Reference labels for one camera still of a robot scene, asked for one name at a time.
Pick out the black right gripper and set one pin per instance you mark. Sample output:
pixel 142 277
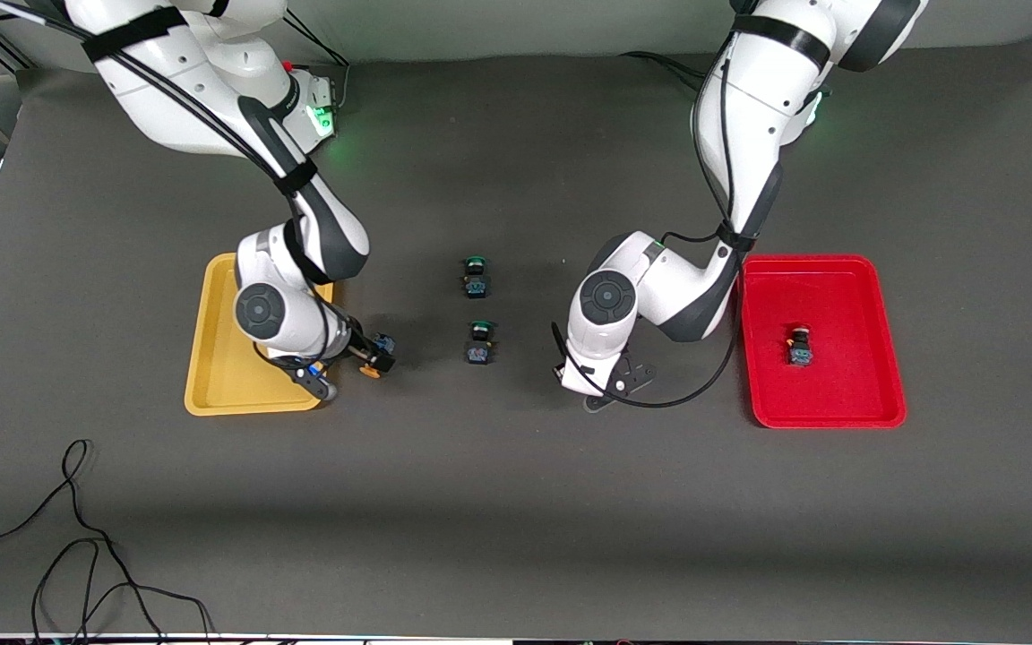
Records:
pixel 359 345

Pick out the yellow plastic tray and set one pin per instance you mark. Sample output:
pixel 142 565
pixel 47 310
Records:
pixel 220 381

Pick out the red push button switch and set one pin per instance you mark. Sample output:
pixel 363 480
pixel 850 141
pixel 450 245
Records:
pixel 801 351

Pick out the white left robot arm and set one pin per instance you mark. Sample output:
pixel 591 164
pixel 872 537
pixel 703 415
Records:
pixel 749 107

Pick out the green push button switch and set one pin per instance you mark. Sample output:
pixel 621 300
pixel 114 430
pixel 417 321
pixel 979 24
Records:
pixel 477 282
pixel 479 349

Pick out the red plastic tray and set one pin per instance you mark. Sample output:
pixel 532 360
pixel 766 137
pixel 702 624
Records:
pixel 838 296

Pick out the yellow push button switch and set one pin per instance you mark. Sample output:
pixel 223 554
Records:
pixel 383 343

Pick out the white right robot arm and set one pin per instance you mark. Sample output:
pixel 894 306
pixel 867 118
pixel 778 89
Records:
pixel 202 90

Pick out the dark grey table cloth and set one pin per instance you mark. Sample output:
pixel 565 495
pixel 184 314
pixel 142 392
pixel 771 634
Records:
pixel 516 502

